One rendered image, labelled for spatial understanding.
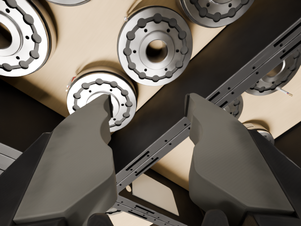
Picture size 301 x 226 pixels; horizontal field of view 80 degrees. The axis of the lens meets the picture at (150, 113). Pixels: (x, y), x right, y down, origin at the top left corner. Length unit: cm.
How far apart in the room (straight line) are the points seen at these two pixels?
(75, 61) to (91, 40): 4
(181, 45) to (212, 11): 5
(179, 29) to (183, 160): 28
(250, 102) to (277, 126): 11
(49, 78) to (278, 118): 44
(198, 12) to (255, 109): 23
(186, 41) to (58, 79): 19
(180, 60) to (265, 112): 24
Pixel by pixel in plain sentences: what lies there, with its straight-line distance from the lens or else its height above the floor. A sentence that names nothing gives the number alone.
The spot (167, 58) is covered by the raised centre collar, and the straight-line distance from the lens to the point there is 25.
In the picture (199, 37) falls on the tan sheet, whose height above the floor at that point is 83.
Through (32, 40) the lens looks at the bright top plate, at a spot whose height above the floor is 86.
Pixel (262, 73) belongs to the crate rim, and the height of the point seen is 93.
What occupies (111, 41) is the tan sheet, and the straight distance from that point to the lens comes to 28.
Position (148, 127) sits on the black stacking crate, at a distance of 26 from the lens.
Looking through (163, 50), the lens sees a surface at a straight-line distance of 27.
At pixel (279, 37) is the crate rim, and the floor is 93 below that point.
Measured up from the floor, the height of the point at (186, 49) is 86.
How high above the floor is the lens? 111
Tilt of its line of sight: 57 degrees down
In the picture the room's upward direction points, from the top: 163 degrees clockwise
